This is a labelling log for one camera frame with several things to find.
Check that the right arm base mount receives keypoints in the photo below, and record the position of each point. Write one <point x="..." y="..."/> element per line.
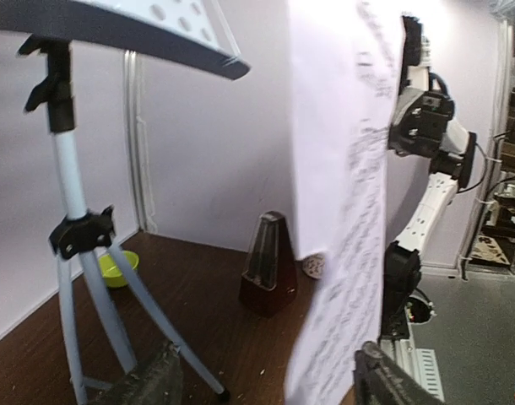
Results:
<point x="419" y="309"/>

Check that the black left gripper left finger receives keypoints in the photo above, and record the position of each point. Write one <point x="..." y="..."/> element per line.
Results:
<point x="155" y="380"/>

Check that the aluminium front rail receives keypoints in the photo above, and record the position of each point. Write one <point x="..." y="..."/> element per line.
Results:
<point x="419" y="363"/>

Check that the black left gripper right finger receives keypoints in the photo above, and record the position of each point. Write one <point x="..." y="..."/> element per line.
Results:
<point x="379" y="380"/>

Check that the patterned yellow-lined mug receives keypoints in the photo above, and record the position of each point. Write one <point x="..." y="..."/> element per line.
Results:
<point x="312" y="266"/>

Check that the lime green bowl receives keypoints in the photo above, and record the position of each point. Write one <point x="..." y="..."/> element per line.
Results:
<point x="111" y="274"/>

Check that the lavender bottom paper sheet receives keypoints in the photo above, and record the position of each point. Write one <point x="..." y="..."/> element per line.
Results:
<point x="345" y="62"/>

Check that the brown wooden metronome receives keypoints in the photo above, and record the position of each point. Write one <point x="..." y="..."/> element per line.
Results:
<point x="269" y="280"/>

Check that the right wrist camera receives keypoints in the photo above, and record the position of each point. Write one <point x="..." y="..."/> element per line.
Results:
<point x="413" y="46"/>

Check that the white perforated music stand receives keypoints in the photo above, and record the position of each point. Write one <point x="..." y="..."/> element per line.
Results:
<point x="175" y="31"/>

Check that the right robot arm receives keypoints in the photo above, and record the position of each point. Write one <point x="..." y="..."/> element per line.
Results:
<point x="424" y="125"/>

